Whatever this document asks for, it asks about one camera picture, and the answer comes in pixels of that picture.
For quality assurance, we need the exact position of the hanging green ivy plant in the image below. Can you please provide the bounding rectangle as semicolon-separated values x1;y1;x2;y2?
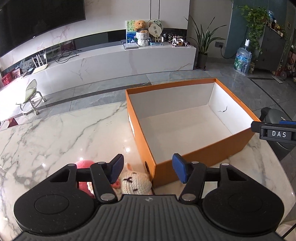
238;5;269;53

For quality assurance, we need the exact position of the pink crochet plush toy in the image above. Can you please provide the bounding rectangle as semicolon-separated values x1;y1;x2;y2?
75;160;95;198

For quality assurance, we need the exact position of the blue water bottle jug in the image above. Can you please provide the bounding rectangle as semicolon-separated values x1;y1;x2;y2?
234;39;252;75

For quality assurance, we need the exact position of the dark grey drawer cabinet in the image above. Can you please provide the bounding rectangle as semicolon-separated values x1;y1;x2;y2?
255;26;286;72

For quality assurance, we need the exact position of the round paper fan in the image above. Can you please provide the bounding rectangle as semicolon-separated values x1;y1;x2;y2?
148;19;164;42

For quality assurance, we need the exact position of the white wifi router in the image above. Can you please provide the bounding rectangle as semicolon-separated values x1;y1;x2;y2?
32;52;48;74

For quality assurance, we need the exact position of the black wall television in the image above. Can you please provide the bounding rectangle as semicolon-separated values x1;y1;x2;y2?
1;0;86;56

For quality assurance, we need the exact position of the black white cow toy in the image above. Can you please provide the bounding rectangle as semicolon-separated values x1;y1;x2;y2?
171;36;190;47

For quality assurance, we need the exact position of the orange cardboard box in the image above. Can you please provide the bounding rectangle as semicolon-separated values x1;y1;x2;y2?
125;78;257;188

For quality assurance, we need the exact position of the brown teddy bear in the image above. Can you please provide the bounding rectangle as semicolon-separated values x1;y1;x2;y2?
133;20;148;33

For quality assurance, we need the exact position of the blue landscape painting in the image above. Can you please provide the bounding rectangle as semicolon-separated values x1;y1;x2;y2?
125;20;137;44

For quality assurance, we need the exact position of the dark green trash bin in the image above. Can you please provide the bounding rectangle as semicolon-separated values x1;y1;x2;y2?
259;108;295;161

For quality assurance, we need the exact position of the white crochet bunny doll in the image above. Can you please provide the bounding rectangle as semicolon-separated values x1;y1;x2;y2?
119;163;152;195

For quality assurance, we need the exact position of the white marble tv cabinet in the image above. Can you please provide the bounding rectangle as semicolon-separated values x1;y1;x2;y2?
1;44;196;101

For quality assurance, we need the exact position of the potted long leaf plant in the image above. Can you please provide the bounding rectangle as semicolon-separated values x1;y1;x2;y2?
186;15;227;70

